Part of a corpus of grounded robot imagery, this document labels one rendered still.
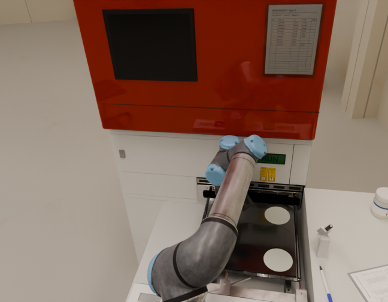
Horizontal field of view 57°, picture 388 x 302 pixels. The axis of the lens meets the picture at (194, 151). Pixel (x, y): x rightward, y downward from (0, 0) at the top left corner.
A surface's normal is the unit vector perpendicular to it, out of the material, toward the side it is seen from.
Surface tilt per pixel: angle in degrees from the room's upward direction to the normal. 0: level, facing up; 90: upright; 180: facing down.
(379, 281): 0
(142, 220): 90
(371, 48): 90
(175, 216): 0
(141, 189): 90
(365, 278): 0
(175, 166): 90
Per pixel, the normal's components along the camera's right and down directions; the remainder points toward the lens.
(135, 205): -0.19, 0.56
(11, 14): 0.05, 0.56
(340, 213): -0.06, -0.82
